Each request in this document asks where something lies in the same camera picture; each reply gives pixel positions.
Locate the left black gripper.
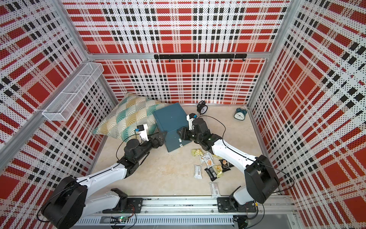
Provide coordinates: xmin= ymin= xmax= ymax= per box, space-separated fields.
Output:
xmin=135 ymin=131 xmax=167 ymax=162

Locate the teal drawer cabinet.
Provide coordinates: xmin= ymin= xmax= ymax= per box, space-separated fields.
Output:
xmin=153 ymin=103 xmax=191 ymax=152

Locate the white cookie packet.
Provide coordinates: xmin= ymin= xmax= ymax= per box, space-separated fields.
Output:
xmin=193 ymin=165 xmax=203 ymax=179
xmin=201 ymin=153 xmax=215 ymax=168
xmin=209 ymin=182 xmax=221 ymax=198

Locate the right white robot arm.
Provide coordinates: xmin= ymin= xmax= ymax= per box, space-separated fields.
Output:
xmin=177 ymin=114 xmax=280 ymax=205

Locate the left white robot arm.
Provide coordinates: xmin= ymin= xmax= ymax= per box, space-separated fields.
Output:
xmin=36 ymin=132 xmax=166 ymax=229

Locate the green cookie packet left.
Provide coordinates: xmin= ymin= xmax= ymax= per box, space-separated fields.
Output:
xmin=191 ymin=149 xmax=204 ymax=156

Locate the black alarm clock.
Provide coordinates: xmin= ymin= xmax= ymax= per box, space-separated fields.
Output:
xmin=197 ymin=100 xmax=208 ymax=115

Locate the patterned green yellow pillow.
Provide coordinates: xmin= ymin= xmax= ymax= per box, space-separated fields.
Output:
xmin=93 ymin=93 xmax=169 ymax=140

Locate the black cookie packet middle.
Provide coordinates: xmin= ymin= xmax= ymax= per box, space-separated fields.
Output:
xmin=219 ymin=159 xmax=231 ymax=172

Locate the black cookie packet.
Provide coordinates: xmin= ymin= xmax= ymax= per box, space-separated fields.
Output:
xmin=205 ymin=167 xmax=217 ymax=181
xmin=219 ymin=159 xmax=231 ymax=172

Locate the black cookie packet lower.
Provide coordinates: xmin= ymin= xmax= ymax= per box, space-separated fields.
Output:
xmin=205 ymin=167 xmax=217 ymax=181

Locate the teal alarm clock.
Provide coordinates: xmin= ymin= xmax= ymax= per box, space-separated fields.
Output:
xmin=234 ymin=107 xmax=247 ymax=121

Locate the green circuit board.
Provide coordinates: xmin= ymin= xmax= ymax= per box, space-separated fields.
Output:
xmin=110 ymin=216 xmax=130 ymax=225

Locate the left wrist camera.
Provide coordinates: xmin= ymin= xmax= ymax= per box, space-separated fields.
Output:
xmin=135 ymin=124 xmax=149 ymax=142

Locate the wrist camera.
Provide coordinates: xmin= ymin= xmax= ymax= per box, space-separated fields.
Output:
xmin=135 ymin=124 xmax=149 ymax=142
xmin=186 ymin=113 xmax=197 ymax=131

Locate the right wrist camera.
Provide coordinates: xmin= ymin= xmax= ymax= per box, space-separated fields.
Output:
xmin=186 ymin=113 xmax=197 ymax=131

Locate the black wall hook rail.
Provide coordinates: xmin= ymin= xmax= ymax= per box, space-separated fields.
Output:
xmin=154 ymin=53 xmax=248 ymax=61

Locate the white wire mesh basket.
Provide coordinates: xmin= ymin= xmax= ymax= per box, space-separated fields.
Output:
xmin=42 ymin=62 xmax=103 ymax=121

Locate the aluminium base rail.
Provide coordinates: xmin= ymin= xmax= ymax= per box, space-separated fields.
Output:
xmin=74 ymin=195 xmax=302 ymax=229

